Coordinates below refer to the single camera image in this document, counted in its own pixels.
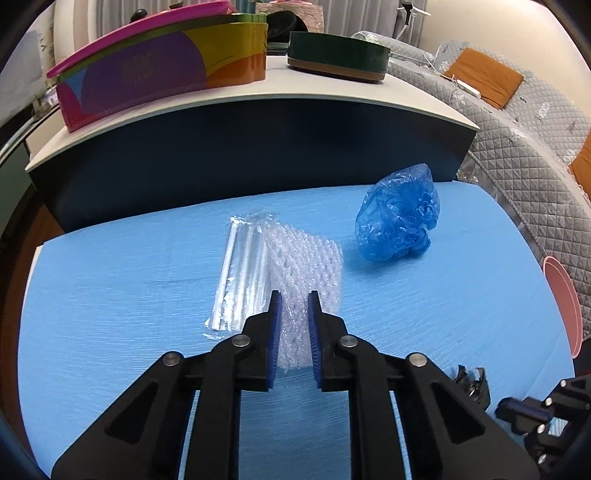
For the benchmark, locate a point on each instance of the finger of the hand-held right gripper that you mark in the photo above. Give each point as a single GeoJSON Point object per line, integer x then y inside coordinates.
{"type": "Point", "coordinates": [521, 413]}

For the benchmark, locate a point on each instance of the blue plastic bag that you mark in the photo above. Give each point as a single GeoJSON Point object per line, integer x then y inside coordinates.
{"type": "Point", "coordinates": [397, 217]}

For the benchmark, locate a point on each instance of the blue table cover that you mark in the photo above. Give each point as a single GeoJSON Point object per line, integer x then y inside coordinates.
{"type": "Point", "coordinates": [138, 286]}

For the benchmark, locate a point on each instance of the white topped dark cabinet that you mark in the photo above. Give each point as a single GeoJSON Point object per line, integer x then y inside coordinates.
{"type": "Point", "coordinates": [231, 138]}

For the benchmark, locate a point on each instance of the white floor stand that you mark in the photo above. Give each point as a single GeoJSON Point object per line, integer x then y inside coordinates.
{"type": "Point", "coordinates": [411, 14]}

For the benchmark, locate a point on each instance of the dark green round tin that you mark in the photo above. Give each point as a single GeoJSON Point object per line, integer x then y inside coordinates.
{"type": "Point", "coordinates": [337, 53]}

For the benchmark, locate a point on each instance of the pink fabric basket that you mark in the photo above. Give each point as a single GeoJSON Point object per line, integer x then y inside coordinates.
{"type": "Point", "coordinates": [304, 16]}

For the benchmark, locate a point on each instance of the white power strip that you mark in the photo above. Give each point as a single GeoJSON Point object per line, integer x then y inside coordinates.
{"type": "Point", "coordinates": [467, 87]}

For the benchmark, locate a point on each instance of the pink plastic bin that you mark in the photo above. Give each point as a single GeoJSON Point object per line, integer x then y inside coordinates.
{"type": "Point", "coordinates": [565, 300]}

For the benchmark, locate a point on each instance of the grey quilted sofa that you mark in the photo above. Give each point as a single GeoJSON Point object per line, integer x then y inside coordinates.
{"type": "Point", "coordinates": [517, 138]}

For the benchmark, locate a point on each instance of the clear plastic sleeve packet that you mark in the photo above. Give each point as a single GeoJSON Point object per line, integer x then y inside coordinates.
{"type": "Point", "coordinates": [240, 267]}

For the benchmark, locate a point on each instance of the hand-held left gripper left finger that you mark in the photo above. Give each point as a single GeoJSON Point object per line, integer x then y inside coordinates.
{"type": "Point", "coordinates": [275, 323]}

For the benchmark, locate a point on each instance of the black wrapper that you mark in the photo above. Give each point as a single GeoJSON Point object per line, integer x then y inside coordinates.
{"type": "Point", "coordinates": [471, 383]}

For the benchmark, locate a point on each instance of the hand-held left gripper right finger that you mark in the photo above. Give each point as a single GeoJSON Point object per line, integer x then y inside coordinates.
{"type": "Point", "coordinates": [314, 332]}

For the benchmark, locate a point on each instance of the black pouch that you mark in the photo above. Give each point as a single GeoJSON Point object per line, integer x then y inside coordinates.
{"type": "Point", "coordinates": [281, 25]}

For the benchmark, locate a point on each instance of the white standing air conditioner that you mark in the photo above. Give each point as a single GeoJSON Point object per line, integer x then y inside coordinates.
{"type": "Point", "coordinates": [74, 23]}

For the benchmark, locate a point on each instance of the colourful gift box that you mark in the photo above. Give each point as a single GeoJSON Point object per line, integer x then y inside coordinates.
{"type": "Point", "coordinates": [161, 69]}

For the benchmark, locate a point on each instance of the clear bubble wrap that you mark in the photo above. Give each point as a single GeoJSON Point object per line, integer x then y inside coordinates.
{"type": "Point", "coordinates": [300, 267]}

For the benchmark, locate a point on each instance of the orange cushion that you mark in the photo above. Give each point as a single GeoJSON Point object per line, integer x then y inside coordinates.
{"type": "Point", "coordinates": [485, 76]}
{"type": "Point", "coordinates": [582, 166]}

